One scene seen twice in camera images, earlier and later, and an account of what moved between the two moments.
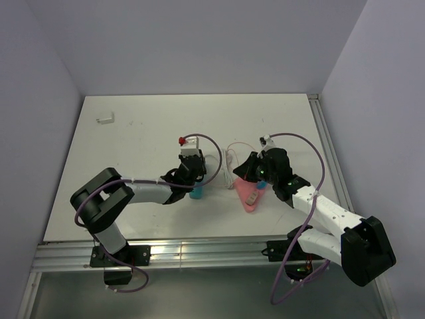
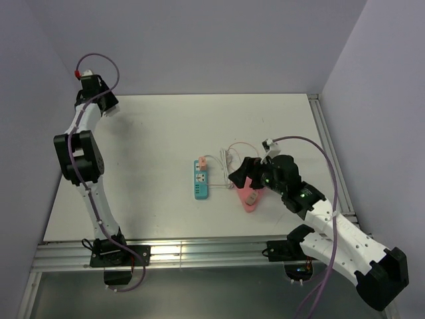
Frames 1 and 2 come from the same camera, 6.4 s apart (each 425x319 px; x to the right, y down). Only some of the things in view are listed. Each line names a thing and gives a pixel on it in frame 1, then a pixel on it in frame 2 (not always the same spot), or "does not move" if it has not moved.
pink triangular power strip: (245, 188) does not move
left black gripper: (203, 171) to (112, 101)
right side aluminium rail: (331, 153) does not move
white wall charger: (107, 120) to (111, 111)
